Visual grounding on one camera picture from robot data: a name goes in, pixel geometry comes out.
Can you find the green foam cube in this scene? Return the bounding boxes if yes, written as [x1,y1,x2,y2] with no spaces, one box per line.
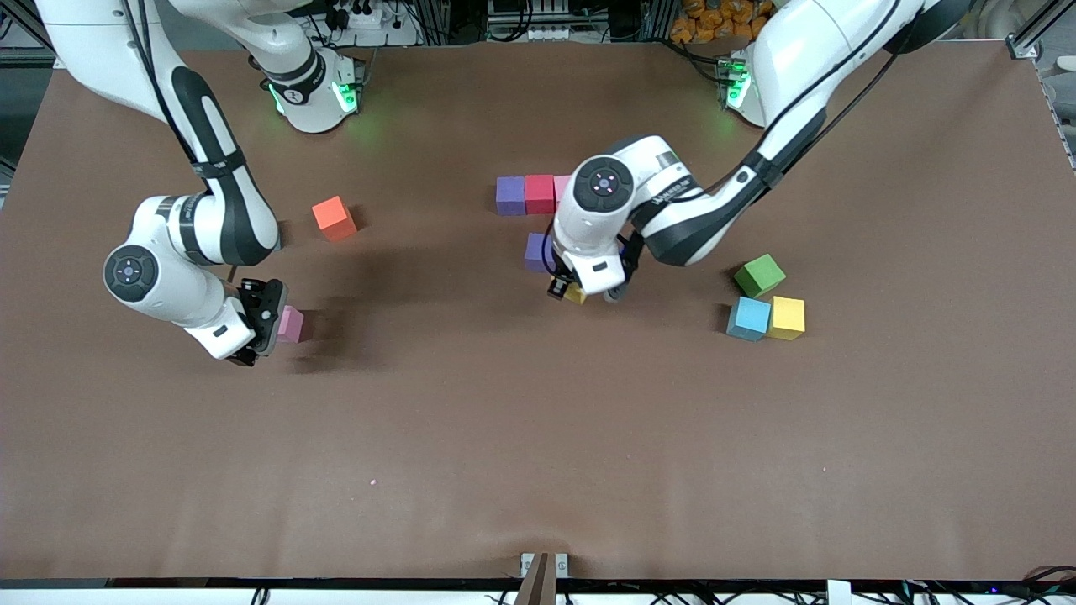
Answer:
[733,253,788,300]

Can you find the aluminium frame profile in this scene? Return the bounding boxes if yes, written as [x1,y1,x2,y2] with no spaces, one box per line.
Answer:
[1005,0,1062,61]

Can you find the bag of orange items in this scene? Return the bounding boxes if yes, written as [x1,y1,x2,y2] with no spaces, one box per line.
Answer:
[670,0,767,45]

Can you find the metal clamp bracket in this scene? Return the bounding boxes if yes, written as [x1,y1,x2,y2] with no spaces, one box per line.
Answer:
[517,552,570,605]

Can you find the orange foam cube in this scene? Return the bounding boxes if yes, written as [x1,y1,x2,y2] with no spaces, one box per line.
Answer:
[312,196,358,244]

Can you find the white power strip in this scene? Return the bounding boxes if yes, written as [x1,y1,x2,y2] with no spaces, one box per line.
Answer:
[324,0,396,31]
[488,24,574,43]

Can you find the cyan foam cube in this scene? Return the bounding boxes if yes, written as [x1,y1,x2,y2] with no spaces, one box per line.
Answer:
[726,297,773,342]

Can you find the brown table cover sheet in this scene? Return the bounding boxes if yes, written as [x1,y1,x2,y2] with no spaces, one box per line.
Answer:
[0,42,1076,582]

